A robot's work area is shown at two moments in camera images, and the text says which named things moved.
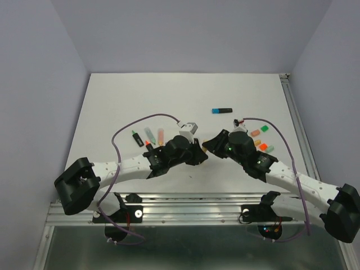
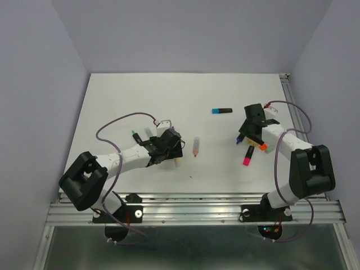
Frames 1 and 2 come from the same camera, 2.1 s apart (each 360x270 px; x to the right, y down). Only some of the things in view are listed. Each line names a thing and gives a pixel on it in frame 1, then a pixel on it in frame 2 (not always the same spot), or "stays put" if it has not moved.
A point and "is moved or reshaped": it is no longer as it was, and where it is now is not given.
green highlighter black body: [138, 139] stays put
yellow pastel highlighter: [205, 149] is moved or reshaped
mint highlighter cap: [270, 149] stays put
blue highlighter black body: [220, 110] stays put
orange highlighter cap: [263, 146] stays put
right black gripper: [215, 144] -> [244, 129]
